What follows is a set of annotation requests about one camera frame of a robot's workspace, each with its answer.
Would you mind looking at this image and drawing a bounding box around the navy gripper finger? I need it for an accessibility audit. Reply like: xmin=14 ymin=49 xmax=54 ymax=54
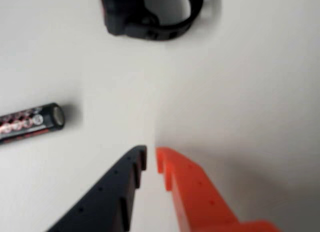
xmin=45 ymin=144 xmax=149 ymax=232

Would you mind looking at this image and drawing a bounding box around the black AAA battery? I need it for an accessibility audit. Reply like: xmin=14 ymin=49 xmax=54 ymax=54
xmin=0 ymin=102 xmax=66 ymax=146

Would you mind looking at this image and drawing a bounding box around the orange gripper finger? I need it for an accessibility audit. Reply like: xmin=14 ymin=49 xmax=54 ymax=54
xmin=154 ymin=145 xmax=284 ymax=232

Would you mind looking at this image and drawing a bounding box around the black plastic ring clamp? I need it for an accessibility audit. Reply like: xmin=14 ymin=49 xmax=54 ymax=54
xmin=98 ymin=0 xmax=205 ymax=42

